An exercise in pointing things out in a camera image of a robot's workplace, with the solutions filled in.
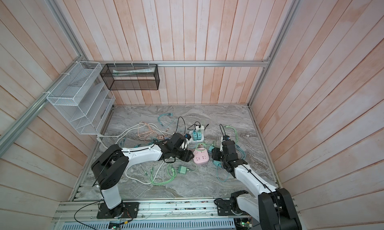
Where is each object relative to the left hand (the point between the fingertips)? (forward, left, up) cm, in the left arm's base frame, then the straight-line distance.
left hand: (189, 157), depth 88 cm
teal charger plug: (-3, -16, -1) cm, 17 cm away
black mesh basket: (+52, +42, +21) cm, 70 cm away
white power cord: (+16, +62, -4) cm, 64 cm away
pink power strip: (0, -7, 0) cm, 7 cm away
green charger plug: (-6, +4, -2) cm, 8 cm away
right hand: (+5, -16, +1) cm, 16 cm away
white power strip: (+14, -5, +3) cm, 15 cm away
